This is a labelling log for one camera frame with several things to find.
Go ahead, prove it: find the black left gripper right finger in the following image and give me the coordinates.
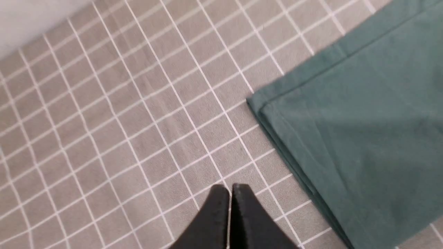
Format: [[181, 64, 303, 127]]
[[229, 183, 298, 249]]

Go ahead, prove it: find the green long-sleeved shirt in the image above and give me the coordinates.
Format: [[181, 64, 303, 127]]
[[247, 0, 443, 249]]

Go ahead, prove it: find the grey checkered tablecloth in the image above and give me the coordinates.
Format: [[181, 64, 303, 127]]
[[0, 0, 443, 249]]

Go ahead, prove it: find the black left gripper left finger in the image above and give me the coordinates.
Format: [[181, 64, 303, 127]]
[[170, 184, 230, 249]]

